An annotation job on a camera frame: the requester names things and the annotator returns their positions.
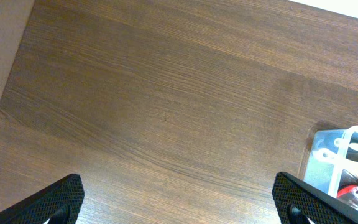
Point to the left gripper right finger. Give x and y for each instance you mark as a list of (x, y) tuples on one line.
[(298, 202)]

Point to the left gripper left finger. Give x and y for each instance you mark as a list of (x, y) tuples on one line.
[(60, 202)]

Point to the orange scraper wooden handle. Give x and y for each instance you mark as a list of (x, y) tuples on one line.
[(325, 155)]

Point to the small red-handled cutters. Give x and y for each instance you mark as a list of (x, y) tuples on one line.
[(350, 189)]

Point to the clear plastic container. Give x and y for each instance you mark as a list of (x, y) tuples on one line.
[(332, 165)]

